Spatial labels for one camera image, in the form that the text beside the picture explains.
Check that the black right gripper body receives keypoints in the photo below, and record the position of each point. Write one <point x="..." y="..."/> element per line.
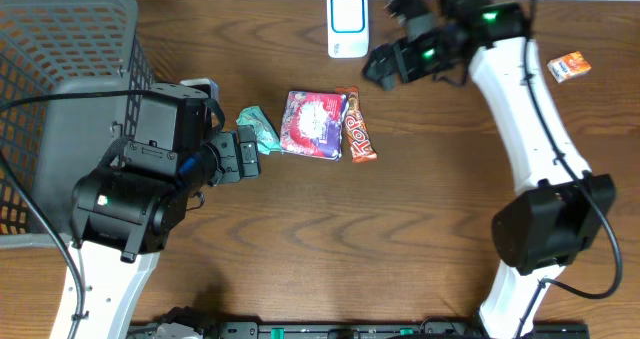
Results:
<point x="400" y="61"/>

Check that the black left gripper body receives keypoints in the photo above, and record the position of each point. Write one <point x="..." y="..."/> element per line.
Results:
<point x="232" y="157"/>

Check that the teal snack packet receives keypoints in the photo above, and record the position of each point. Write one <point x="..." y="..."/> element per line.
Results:
<point x="267" y="138"/>

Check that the red white snack bag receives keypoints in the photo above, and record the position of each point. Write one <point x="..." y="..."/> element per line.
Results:
<point x="312" y="124"/>

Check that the small red white packet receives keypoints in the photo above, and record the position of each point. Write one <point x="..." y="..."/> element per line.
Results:
<point x="568" y="66"/>

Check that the orange chocolate bar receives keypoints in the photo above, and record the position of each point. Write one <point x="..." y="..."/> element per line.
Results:
<point x="357" y="133"/>

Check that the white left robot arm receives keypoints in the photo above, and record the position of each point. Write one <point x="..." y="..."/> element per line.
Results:
<point x="124" y="209"/>

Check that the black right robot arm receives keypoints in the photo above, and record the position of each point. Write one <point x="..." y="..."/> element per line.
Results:
<point x="560" y="205"/>

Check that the white barcode scanner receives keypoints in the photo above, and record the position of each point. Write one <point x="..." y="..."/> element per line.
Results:
<point x="347" y="28"/>

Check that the grey plastic mesh basket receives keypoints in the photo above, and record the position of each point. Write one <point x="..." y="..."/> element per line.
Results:
<point x="67" y="46"/>

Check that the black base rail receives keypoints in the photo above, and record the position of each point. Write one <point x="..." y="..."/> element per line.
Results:
<point x="252" y="330"/>

